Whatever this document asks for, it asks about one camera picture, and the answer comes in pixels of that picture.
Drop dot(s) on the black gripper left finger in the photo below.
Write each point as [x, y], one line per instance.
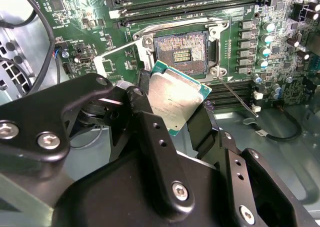
[37, 117]

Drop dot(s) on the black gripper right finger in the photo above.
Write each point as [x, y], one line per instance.
[232, 167]

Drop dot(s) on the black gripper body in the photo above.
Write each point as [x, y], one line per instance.
[120, 187]

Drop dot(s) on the silver topped CPU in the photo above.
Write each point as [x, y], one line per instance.
[175, 94]

